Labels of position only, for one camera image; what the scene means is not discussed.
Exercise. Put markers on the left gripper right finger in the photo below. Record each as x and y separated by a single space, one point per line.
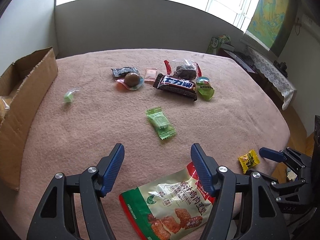
260 215

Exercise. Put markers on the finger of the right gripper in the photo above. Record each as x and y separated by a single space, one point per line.
269 180
272 154

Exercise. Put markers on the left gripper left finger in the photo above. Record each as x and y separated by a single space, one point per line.
55 216

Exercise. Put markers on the yellow candy packet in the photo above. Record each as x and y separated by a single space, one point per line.
248 160

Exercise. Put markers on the chicken snack pouch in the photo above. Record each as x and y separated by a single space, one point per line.
170 207

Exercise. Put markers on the green quail egg pouch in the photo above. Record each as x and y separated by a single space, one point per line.
204 88

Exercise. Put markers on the small green jelly candy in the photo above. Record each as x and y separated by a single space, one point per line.
69 95

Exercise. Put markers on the bagged sliced bread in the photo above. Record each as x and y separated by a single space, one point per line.
4 105

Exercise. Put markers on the Snickers bar Chinese label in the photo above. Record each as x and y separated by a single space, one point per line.
176 85

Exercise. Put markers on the clear dark jujube bag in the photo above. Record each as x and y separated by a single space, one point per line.
183 69

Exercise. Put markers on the braised egg clear wrapper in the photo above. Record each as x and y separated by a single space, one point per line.
131 81

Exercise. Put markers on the small pink candy packet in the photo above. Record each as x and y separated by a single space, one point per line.
150 75

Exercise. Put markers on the small black candy packet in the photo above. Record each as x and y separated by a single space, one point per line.
121 72

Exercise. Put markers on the white lace table cover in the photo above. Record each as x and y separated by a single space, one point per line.
274 76

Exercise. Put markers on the dark teapot ornament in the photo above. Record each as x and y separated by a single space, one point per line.
282 67

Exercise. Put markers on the white air conditioner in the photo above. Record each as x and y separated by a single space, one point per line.
310 25

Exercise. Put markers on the green printed bag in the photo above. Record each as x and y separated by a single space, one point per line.
216 42

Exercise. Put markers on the pink table cloth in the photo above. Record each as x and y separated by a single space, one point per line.
86 112

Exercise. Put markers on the brown cardboard box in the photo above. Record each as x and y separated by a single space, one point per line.
26 82

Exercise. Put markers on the landscape painting scroll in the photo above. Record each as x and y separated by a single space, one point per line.
271 25

